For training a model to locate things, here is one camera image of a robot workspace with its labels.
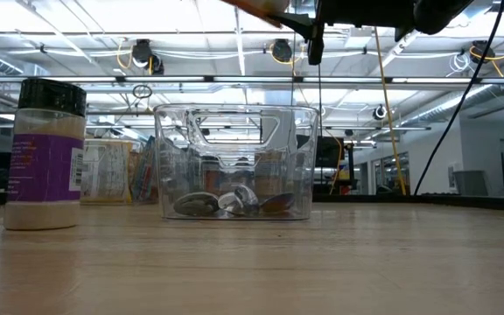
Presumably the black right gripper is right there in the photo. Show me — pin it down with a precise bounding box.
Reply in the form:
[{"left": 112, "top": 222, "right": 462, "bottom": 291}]
[{"left": 269, "top": 0, "right": 417, "bottom": 67}]

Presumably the tan round container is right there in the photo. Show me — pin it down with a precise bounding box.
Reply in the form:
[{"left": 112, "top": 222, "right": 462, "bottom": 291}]
[{"left": 254, "top": 150, "right": 286, "bottom": 200}]

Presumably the iridescent metal spoon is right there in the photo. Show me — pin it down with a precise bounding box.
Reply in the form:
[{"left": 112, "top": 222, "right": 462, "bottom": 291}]
[{"left": 259, "top": 192, "right": 297, "bottom": 215}]

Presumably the yellow ramen packet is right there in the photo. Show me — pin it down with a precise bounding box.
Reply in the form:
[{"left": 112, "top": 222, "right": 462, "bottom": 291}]
[{"left": 80, "top": 139, "right": 134, "bottom": 205}]

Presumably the black-lidded purple-label spice jar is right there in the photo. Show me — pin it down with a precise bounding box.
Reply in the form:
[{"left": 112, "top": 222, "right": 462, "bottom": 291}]
[{"left": 3, "top": 77, "right": 88, "bottom": 232}]

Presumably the clear plastic storage bin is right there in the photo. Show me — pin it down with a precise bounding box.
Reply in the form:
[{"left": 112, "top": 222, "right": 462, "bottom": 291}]
[
  {"left": 80, "top": 137, "right": 162, "bottom": 206},
  {"left": 153, "top": 103, "right": 321, "bottom": 221}
]

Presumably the grey box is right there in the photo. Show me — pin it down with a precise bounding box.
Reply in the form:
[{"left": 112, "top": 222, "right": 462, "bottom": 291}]
[{"left": 452, "top": 170, "right": 489, "bottom": 197}]

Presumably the black cable reel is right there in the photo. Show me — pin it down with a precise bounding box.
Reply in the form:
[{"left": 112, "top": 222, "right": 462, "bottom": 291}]
[
  {"left": 129, "top": 38, "right": 165, "bottom": 75},
  {"left": 469, "top": 38, "right": 497, "bottom": 66},
  {"left": 270, "top": 38, "right": 295, "bottom": 64},
  {"left": 372, "top": 103, "right": 389, "bottom": 122}
]

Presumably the yellow cable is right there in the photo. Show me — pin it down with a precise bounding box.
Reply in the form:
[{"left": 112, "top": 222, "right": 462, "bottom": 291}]
[
  {"left": 326, "top": 129, "right": 344, "bottom": 196},
  {"left": 373, "top": 25, "right": 409, "bottom": 197}
]

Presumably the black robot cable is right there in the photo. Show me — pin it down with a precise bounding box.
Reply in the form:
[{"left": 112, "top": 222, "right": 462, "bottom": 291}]
[{"left": 413, "top": 0, "right": 504, "bottom": 197}]

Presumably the black hanging cable loop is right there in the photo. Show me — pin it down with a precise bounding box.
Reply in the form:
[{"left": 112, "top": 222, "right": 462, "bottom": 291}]
[{"left": 131, "top": 84, "right": 153, "bottom": 100}]

